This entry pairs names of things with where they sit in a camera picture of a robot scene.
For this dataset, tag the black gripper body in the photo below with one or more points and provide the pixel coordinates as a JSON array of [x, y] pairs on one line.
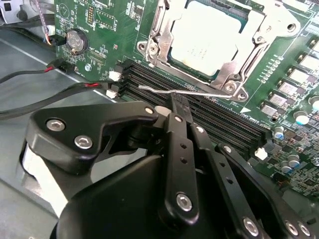
[[119, 206]]

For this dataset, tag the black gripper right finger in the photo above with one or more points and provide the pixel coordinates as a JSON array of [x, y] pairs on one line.
[[249, 194]]

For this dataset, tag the CPU with silver top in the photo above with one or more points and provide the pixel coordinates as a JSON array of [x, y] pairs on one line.
[[207, 37]]

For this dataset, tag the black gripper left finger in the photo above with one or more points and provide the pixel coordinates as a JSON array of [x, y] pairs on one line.
[[74, 129]]

